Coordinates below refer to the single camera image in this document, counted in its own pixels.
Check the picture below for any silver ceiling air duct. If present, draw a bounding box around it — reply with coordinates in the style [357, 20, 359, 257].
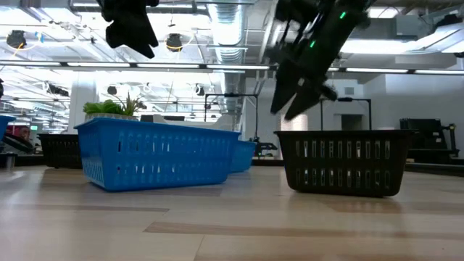
[207, 0, 248, 117]

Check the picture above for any black camera stand frame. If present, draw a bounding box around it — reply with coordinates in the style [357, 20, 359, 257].
[320, 96, 373, 131]
[204, 93, 259, 143]

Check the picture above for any ceiling light strip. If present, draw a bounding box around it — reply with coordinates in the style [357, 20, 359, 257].
[136, 63, 201, 70]
[345, 67, 410, 74]
[414, 69, 464, 75]
[206, 64, 271, 70]
[67, 62, 131, 68]
[0, 61, 61, 67]

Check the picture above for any black table frame rail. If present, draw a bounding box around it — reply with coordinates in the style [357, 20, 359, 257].
[0, 154, 464, 178]

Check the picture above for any green plant in white pot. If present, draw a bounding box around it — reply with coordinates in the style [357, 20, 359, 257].
[82, 92, 141, 123]

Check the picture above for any blue plastic slotted basket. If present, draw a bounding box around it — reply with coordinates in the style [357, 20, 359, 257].
[229, 140, 257, 174]
[0, 115, 17, 143]
[73, 116, 241, 193]

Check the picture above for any large ceiling light panel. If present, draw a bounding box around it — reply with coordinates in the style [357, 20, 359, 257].
[339, 37, 464, 56]

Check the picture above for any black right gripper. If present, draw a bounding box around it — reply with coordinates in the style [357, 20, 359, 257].
[266, 0, 349, 121]

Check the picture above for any person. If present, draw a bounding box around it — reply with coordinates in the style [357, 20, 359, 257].
[13, 125, 33, 143]

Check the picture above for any black ceiling cord reel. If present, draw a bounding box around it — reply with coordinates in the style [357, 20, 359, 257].
[165, 33, 183, 52]
[6, 30, 28, 49]

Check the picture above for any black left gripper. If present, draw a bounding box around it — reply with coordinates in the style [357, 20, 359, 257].
[95, 0, 160, 59]

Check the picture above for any black shelf rack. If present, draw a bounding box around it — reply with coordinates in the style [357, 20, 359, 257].
[399, 117, 460, 165]

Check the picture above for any grey metal post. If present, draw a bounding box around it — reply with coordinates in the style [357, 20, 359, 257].
[0, 152, 17, 170]

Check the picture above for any black plastic slotted basket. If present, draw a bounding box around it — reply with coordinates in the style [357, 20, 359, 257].
[37, 133, 83, 170]
[273, 129, 415, 199]

